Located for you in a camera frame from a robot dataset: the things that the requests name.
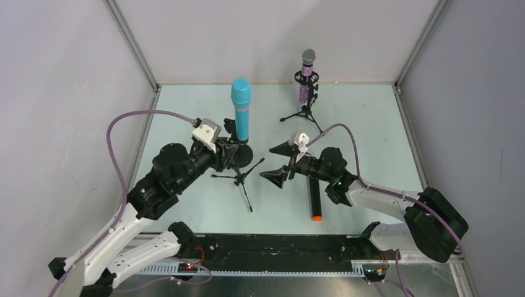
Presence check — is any left circuit board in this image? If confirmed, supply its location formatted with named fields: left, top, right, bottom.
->
left=176, top=262, right=199, bottom=274

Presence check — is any black microphone orange end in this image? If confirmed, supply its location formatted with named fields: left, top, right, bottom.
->
left=308, top=177, right=323, bottom=222

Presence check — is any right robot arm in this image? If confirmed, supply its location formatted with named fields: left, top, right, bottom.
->
left=260, top=142, right=469, bottom=263

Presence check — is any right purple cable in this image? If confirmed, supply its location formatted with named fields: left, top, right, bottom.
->
left=307, top=123, right=466, bottom=257

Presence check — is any black tripod shock-mount stand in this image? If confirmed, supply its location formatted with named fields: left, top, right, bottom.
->
left=279, top=71, right=323, bottom=133

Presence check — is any black small tripod stand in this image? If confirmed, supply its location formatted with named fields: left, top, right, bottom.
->
left=211, top=157, right=265, bottom=213

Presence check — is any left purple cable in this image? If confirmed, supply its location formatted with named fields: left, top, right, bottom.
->
left=48, top=110, right=197, bottom=297

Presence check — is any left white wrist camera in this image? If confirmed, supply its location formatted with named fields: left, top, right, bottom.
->
left=192, top=118, right=222, bottom=153

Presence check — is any black round-base mic stand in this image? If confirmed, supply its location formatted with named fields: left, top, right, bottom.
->
left=223, top=118, right=253, bottom=168

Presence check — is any purple cable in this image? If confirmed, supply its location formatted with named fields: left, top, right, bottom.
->
left=48, top=110, right=197, bottom=297
left=307, top=123, right=466, bottom=257

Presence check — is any turquoise microphone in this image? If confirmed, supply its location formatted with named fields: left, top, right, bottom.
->
left=230, top=79, right=252, bottom=142

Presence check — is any purple glitter microphone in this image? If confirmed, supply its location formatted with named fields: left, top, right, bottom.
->
left=299, top=49, right=316, bottom=104

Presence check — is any circuit board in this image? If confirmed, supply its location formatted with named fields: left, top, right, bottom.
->
left=176, top=262, right=199, bottom=274
left=363, top=269, right=386, bottom=283

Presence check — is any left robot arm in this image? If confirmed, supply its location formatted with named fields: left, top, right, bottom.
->
left=48, top=137, right=240, bottom=296

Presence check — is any right circuit board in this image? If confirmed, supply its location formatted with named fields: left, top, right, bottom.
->
left=363, top=269, right=386, bottom=283

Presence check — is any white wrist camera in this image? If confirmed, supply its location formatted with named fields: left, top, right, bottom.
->
left=288, top=131, right=310, bottom=162
left=192, top=118, right=222, bottom=153

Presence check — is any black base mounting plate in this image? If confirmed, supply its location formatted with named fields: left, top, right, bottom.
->
left=157, top=233, right=401, bottom=273

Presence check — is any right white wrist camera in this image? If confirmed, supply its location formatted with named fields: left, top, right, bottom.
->
left=288, top=131, right=310, bottom=162

